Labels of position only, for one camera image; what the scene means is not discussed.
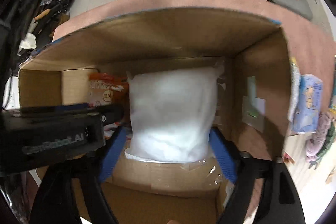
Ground white soft plastic bag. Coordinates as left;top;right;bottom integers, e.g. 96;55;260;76
125;65;224;163

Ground orange panda snack bag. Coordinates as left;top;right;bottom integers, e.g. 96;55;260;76
88;73;129;107

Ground yellow silver sponge pad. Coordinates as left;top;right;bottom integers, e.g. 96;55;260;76
288;57;301;123

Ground mauve cloth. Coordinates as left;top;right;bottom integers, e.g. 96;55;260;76
306;112;333;162

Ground green patterned packet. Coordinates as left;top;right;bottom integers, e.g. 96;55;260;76
316;119;335;163

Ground light blue tissue pack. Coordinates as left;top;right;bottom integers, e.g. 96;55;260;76
292;74;323;134

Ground brown cardboard box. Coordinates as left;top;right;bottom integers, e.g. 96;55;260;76
18;7;291;223

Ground white goose plush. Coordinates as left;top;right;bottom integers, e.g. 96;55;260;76
18;9;51;56

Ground pink striped cat mat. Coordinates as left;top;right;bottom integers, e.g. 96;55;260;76
52;0;336;224

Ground black stroller frame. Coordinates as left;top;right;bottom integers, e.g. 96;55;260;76
27;0;75;37

